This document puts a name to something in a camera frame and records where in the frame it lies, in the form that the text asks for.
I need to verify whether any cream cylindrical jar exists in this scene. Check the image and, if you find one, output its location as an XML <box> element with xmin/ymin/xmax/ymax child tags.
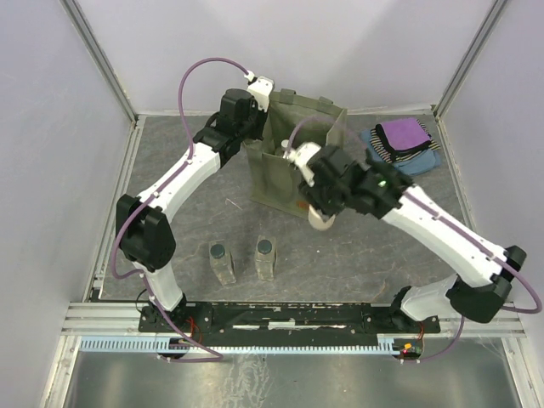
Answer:
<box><xmin>308</xmin><ymin>206</ymin><xmax>337</xmax><ymax>231</ymax></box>

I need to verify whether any chrome dome clear bottle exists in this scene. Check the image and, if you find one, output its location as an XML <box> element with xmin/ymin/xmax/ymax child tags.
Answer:
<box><xmin>275</xmin><ymin>139</ymin><xmax>292</xmax><ymax>158</ymax></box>

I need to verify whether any green canvas bag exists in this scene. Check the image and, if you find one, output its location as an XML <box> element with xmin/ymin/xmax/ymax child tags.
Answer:
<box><xmin>242</xmin><ymin>88</ymin><xmax>349</xmax><ymax>218</ymax></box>

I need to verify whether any clear square bottle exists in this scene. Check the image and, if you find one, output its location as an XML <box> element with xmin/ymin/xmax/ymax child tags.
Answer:
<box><xmin>209</xmin><ymin>241</ymin><xmax>236</xmax><ymax>286</ymax></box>
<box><xmin>254</xmin><ymin>235</ymin><xmax>277</xmax><ymax>281</ymax></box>

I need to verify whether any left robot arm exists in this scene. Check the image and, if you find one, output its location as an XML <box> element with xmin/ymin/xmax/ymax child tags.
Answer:
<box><xmin>111</xmin><ymin>82</ymin><xmax>274</xmax><ymax>332</ymax></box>

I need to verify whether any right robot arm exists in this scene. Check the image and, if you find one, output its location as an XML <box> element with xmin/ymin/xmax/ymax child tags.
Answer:
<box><xmin>286</xmin><ymin>143</ymin><xmax>526</xmax><ymax>332</ymax></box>

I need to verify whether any black white striped cloth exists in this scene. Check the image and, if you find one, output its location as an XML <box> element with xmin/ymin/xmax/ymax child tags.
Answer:
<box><xmin>371</xmin><ymin>120</ymin><xmax>439</xmax><ymax>164</ymax></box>

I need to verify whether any blue folded cloth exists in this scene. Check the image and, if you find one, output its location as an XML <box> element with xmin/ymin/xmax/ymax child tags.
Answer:
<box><xmin>360</xmin><ymin>130</ymin><xmax>442</xmax><ymax>176</ymax></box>

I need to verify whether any purple folded cloth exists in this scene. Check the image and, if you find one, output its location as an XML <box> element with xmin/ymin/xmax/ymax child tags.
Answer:
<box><xmin>375</xmin><ymin>117</ymin><xmax>431</xmax><ymax>151</ymax></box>

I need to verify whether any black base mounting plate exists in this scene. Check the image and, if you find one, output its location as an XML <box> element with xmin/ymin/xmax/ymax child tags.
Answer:
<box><xmin>139</xmin><ymin>302</ymin><xmax>440</xmax><ymax>343</ymax></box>

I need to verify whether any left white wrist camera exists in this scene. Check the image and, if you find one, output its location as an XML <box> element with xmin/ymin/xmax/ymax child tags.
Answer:
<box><xmin>244</xmin><ymin>71</ymin><xmax>275</xmax><ymax>112</ymax></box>

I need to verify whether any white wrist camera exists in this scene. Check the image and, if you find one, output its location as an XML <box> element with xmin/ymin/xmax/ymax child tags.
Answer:
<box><xmin>285</xmin><ymin>142</ymin><xmax>321</xmax><ymax>187</ymax></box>
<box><xmin>244</xmin><ymin>71</ymin><xmax>275</xmax><ymax>112</ymax></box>

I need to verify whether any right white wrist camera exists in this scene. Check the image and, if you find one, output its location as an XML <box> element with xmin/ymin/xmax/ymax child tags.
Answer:
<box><xmin>285</xmin><ymin>142</ymin><xmax>321</xmax><ymax>187</ymax></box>

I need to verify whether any aluminium front rail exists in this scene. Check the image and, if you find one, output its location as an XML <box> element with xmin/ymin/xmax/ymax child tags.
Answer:
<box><xmin>63</xmin><ymin>302</ymin><xmax>528</xmax><ymax>339</ymax></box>

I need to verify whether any blue slotted cable duct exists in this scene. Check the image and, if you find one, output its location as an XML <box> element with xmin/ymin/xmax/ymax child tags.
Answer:
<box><xmin>80</xmin><ymin>330</ymin><xmax>407</xmax><ymax>355</ymax></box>

